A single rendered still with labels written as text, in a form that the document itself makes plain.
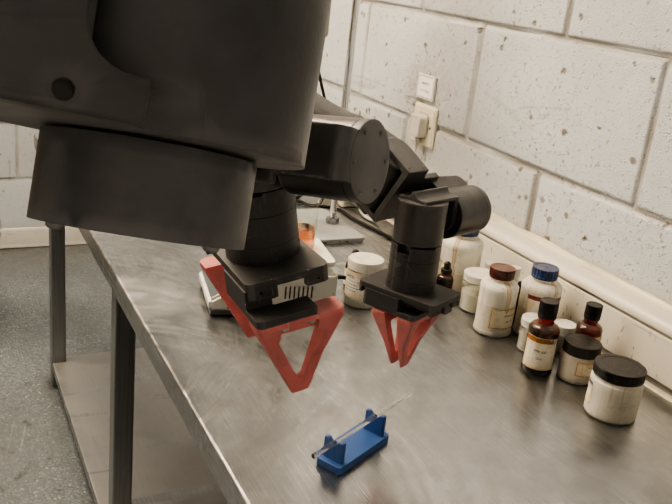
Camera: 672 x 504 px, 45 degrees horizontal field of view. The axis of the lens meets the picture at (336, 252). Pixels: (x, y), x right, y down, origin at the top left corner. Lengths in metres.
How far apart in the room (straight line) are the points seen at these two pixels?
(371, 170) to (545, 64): 0.94
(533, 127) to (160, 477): 1.19
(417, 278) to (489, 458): 0.24
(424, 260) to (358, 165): 0.38
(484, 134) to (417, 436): 0.74
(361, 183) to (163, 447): 1.68
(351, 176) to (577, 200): 0.90
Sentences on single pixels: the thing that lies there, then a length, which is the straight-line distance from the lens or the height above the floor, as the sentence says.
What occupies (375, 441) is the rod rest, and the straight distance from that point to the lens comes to 0.98.
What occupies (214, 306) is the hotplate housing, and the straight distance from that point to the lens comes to 1.25.
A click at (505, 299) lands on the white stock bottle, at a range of 1.29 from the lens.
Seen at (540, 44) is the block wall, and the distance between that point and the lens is 1.48.
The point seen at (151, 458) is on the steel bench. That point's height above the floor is 0.08.
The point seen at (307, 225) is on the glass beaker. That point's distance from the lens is 1.28.
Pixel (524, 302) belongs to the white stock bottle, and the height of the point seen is 0.81.
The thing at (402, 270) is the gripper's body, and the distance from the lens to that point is 0.91.
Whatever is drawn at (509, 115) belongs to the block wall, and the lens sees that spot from 1.54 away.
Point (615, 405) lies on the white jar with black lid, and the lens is 1.13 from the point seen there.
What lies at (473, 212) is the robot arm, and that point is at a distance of 0.95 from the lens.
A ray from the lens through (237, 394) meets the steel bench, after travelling 1.06.
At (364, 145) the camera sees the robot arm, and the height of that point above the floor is 1.17.
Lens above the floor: 1.28
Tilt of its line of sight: 19 degrees down
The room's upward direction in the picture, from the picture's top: 6 degrees clockwise
